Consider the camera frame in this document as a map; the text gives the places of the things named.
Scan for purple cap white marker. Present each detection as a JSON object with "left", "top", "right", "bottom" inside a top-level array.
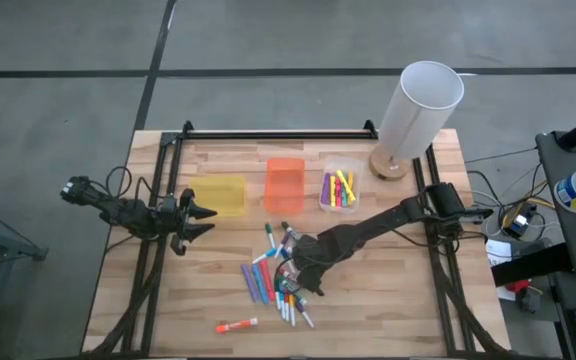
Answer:
[{"left": 275, "top": 233, "right": 292, "bottom": 260}]

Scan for blue highlighter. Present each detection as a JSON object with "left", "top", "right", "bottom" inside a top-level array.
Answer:
[{"left": 251, "top": 262, "right": 272, "bottom": 306}]

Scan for clear plastic bin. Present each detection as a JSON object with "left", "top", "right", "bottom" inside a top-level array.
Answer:
[{"left": 317, "top": 153, "right": 364, "bottom": 215}]

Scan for black flat bar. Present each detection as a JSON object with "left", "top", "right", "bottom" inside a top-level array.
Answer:
[{"left": 490, "top": 243, "right": 575, "bottom": 287}]

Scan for orange plastic bin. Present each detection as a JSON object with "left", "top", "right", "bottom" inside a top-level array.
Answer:
[{"left": 263, "top": 157, "right": 307, "bottom": 216}]

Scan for white paper sheet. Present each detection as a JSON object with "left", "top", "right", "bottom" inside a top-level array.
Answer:
[{"left": 485, "top": 238, "right": 514, "bottom": 269}]

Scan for yellow plastic bin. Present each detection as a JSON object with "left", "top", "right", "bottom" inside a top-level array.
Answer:
[{"left": 188, "top": 174, "right": 248, "bottom": 219}]

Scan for grey metal stand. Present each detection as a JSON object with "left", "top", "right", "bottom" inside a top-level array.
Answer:
[{"left": 0, "top": 198, "right": 49, "bottom": 360}]

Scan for orange whiteboard marker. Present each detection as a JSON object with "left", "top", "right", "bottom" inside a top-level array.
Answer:
[{"left": 214, "top": 316, "right": 260, "bottom": 335}]

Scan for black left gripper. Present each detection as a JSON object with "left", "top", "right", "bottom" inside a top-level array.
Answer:
[{"left": 155, "top": 187, "right": 218, "bottom": 257}]

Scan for silver blue power adapter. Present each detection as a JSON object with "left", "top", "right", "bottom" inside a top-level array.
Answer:
[{"left": 502, "top": 213, "right": 532, "bottom": 240}]

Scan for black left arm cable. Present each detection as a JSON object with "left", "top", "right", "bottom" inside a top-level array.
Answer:
[{"left": 105, "top": 165, "right": 134, "bottom": 198}]

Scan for red highlighter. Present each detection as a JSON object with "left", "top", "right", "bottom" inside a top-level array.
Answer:
[{"left": 259, "top": 258, "right": 277, "bottom": 303}]

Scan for black cap whiteboard marker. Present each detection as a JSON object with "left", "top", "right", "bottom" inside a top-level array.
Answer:
[{"left": 280, "top": 221, "right": 302, "bottom": 242}]

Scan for small red object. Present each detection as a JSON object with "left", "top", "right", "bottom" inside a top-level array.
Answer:
[{"left": 505, "top": 279, "right": 532, "bottom": 296}]

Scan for black aluminium table frame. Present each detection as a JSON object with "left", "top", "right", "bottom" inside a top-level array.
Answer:
[{"left": 85, "top": 119, "right": 514, "bottom": 360}]

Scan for white shade wooden base lamp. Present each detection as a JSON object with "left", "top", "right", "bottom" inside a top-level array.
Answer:
[{"left": 367, "top": 59, "right": 467, "bottom": 182}]

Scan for purple cap thin marker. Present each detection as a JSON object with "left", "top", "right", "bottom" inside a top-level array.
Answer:
[{"left": 294, "top": 298, "right": 316, "bottom": 330}]

